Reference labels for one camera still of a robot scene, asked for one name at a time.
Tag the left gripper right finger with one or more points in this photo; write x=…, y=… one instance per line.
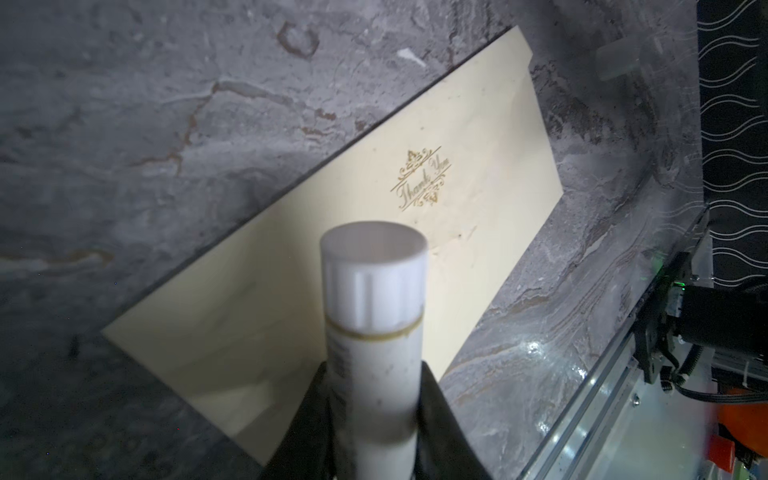
x=443, y=451

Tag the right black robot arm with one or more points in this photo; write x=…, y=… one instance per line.
x=732, y=320

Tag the cream yellow envelope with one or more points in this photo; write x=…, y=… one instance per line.
x=239, y=333

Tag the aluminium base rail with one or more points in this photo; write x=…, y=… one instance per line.
x=576, y=442

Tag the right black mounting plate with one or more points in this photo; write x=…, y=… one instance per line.
x=655, y=322

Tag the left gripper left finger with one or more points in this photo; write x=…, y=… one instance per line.
x=306, y=449

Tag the white glue stick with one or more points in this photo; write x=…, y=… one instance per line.
x=374, y=290

